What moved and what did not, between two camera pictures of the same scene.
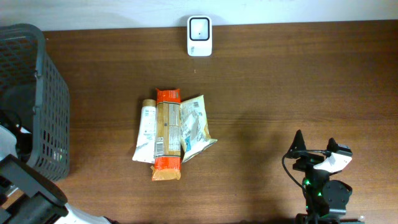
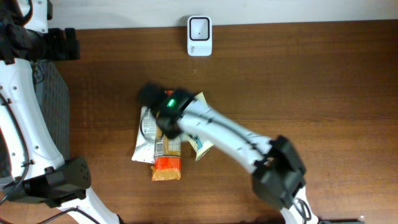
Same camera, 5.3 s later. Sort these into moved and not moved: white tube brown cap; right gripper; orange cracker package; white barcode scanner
Moved: right gripper
Not moved: white tube brown cap; white barcode scanner; orange cracker package
